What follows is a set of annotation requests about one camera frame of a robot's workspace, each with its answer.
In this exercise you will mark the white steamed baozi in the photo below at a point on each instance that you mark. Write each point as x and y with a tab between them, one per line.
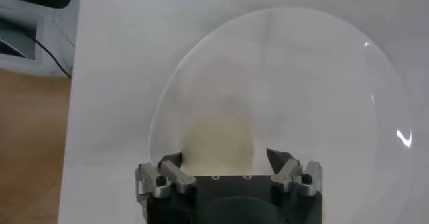
218	145

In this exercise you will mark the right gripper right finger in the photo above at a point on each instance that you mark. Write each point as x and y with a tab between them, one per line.
288	171

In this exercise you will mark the white side table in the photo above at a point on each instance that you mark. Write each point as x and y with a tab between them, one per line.
33	66

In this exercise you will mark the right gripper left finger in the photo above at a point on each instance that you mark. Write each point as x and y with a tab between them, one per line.
177	177

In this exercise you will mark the round white plate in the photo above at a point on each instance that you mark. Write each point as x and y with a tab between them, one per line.
301	94

